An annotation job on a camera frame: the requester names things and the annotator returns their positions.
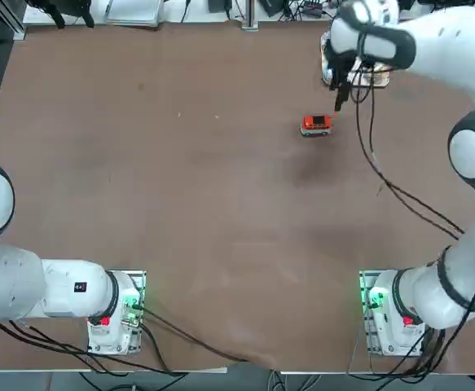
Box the black base power cable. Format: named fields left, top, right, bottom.
left=137, top=305, right=248, bottom=362

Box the black base cable bundle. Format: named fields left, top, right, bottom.
left=346, top=321, right=448, bottom=382

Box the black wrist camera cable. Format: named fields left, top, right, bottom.
left=354, top=60, right=460, bottom=239

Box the aluminium profile beam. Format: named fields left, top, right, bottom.
left=0, top=0, right=27, bottom=41

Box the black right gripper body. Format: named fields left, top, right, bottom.
left=327, top=48, right=356, bottom=89

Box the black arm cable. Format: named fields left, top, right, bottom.
left=367, top=64, right=465, bottom=235

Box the aluminium profile post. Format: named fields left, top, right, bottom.
left=240, top=0, right=259, bottom=32

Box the brown hamster plush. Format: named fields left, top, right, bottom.
left=361, top=63, right=389, bottom=83

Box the grey laptop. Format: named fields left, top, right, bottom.
left=105, top=0, right=163, bottom=28

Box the long black floor cable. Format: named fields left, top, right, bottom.
left=0, top=320, right=187, bottom=376

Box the black power strip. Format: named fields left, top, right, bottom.
left=301, top=0, right=338, bottom=11

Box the cream plastic tray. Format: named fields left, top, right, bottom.
left=320, top=32, right=391, bottom=90

